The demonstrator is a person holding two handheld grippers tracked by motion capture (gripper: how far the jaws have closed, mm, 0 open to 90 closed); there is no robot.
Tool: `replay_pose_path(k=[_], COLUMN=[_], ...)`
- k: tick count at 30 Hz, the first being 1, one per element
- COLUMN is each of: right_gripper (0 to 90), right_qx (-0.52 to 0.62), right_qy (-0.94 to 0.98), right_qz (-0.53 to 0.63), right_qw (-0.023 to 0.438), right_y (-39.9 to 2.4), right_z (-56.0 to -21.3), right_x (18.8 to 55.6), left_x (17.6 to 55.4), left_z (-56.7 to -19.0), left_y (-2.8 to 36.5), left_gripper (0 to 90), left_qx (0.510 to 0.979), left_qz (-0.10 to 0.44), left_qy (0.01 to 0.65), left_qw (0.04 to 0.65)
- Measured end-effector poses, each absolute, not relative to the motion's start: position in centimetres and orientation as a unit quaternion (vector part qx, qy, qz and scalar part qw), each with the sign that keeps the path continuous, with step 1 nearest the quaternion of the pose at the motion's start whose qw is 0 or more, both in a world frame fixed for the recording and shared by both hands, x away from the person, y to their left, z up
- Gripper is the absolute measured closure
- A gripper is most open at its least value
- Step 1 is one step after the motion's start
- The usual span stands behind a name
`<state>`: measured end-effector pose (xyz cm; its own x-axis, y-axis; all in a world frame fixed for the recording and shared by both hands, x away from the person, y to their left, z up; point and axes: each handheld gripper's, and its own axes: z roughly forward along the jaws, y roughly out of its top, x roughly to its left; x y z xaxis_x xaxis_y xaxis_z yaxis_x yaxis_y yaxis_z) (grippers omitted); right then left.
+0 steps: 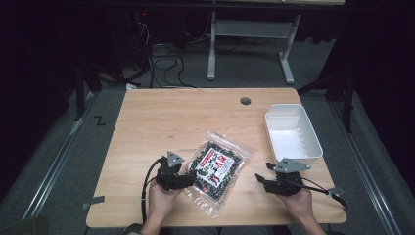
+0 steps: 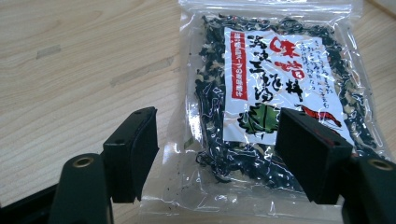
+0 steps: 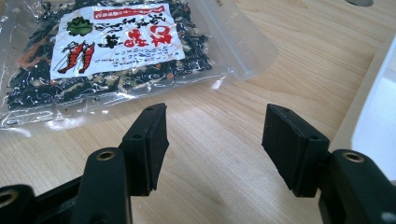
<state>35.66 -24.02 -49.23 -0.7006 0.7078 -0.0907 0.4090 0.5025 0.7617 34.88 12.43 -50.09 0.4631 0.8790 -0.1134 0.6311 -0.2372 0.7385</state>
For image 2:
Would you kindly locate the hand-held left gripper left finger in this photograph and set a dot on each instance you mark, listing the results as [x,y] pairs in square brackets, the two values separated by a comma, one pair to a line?
[130,155]

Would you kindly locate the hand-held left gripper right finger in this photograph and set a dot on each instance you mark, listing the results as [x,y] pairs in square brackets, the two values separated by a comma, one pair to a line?
[314,155]

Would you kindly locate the clear dried seaweed packet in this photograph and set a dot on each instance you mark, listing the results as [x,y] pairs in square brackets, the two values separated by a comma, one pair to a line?
[211,93]

